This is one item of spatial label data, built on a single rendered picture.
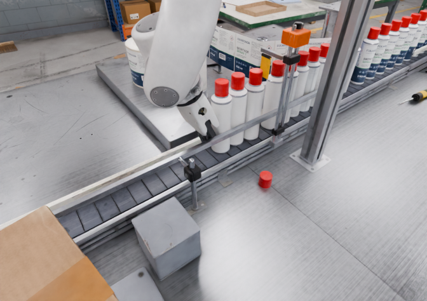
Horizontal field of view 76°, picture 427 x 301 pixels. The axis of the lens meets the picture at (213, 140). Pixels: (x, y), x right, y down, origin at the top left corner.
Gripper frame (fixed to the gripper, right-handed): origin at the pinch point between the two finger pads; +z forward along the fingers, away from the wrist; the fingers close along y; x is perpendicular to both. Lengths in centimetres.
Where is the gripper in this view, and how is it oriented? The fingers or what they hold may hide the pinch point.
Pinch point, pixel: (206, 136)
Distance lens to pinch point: 69.6
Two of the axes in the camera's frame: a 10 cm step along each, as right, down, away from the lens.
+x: -7.6, 6.2, -2.2
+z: 2.7, 6.0, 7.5
